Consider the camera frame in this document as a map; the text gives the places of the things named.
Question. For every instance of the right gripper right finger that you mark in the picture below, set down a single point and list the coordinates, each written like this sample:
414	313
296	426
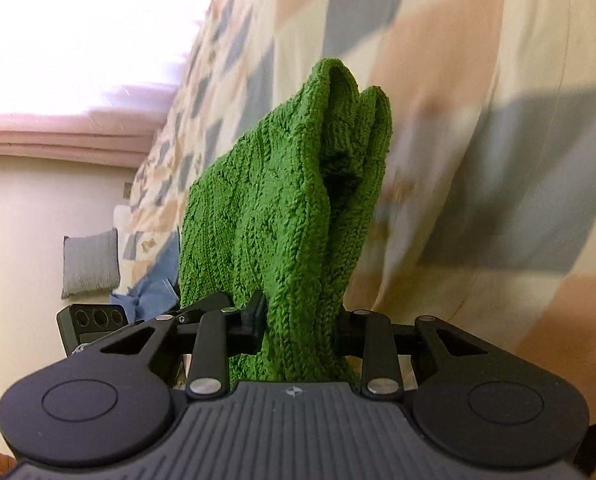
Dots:
368	335

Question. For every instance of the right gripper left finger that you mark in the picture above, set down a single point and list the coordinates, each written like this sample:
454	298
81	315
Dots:
223	331

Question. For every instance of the green knitted vest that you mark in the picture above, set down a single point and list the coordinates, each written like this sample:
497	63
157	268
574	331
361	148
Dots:
286	212

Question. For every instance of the blue denim clothes pile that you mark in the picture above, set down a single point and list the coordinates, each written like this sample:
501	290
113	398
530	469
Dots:
156	292

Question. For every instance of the grey pillow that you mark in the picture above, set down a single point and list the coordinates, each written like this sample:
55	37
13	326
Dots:
90	264

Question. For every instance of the checkered teddy bear quilt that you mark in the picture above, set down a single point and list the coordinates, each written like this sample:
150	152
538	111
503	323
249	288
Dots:
488	212

